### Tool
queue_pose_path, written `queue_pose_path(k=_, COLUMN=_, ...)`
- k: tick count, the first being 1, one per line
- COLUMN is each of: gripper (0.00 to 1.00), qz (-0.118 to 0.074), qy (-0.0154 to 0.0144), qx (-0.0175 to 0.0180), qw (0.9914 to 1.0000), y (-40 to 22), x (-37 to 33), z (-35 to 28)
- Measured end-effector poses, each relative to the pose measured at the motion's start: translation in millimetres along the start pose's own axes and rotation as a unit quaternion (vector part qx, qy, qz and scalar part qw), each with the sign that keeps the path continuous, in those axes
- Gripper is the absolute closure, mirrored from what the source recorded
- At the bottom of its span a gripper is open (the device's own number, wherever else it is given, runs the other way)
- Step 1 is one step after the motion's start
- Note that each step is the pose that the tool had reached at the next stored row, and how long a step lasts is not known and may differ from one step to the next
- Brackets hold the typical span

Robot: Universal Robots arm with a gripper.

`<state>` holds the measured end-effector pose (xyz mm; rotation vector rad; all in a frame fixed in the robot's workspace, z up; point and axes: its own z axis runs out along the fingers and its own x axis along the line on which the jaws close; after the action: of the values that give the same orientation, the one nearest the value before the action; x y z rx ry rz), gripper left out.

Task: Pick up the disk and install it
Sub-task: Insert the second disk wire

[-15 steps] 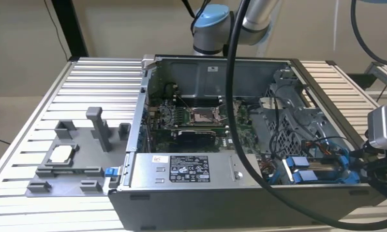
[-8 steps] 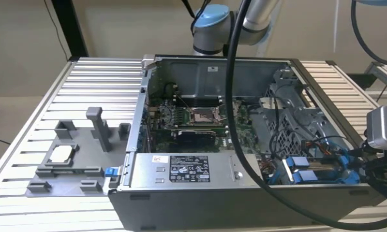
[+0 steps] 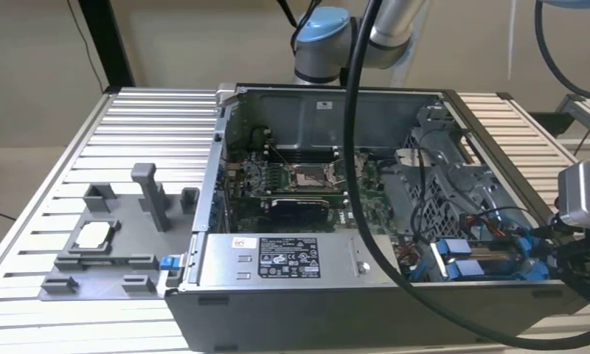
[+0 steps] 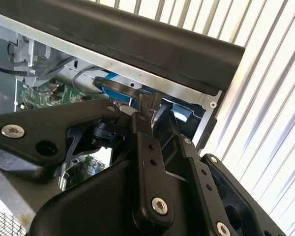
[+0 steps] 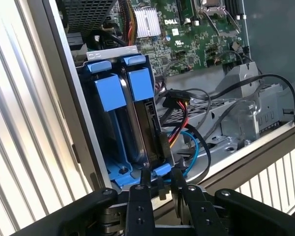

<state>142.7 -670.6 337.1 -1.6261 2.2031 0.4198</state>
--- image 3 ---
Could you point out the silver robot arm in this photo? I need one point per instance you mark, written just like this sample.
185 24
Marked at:
324 55

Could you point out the blue plastic disk carrier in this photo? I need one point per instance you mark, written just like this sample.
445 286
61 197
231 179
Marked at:
465 269

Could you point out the metal disk bay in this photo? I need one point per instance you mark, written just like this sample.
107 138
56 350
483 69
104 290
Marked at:
435 267

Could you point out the grey metal drive cage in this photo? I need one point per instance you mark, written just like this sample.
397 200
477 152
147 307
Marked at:
467 177

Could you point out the green motherboard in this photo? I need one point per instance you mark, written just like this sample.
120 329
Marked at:
373 199

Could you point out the black PC case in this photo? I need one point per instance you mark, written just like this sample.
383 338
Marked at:
324 321

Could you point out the silver power supply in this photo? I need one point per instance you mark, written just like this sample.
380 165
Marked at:
300 258

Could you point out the black graphics card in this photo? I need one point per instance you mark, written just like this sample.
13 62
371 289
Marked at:
300 212

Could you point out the black RAM slot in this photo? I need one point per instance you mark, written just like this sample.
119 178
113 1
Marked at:
309 149
305 191
309 156

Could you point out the CPU socket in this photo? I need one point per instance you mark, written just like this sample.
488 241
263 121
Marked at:
307 180

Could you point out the locking lever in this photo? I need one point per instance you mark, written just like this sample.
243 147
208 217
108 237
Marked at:
280 155

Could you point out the small black cylinder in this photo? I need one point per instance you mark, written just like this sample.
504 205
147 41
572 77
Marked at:
259 136

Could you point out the blue case latch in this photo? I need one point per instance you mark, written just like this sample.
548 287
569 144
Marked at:
167 262

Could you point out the grey parts rack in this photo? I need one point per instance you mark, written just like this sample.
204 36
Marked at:
128 236

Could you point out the silver CPU chip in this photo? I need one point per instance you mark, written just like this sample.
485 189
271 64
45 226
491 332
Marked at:
96 234

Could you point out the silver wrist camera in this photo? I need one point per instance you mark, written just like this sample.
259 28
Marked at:
583 191

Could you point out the black metal post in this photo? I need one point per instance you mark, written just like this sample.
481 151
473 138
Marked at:
108 44

